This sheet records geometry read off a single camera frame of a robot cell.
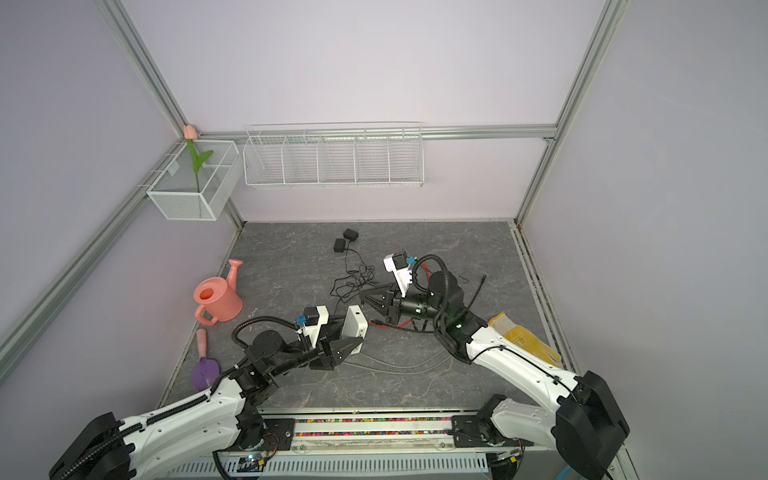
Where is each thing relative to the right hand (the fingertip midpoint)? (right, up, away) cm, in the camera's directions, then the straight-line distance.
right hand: (360, 298), depth 66 cm
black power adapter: (-14, +13, +46) cm, 49 cm away
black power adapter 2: (-10, +17, +49) cm, 53 cm away
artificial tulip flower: (-53, +39, +25) cm, 71 cm away
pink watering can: (-44, -4, +20) cm, 49 cm away
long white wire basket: (-10, +44, +35) cm, 57 cm away
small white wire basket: (-49, +26, +12) cm, 57 cm away
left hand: (-2, -9, +4) cm, 10 cm away
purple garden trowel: (-45, -23, +16) cm, 53 cm away
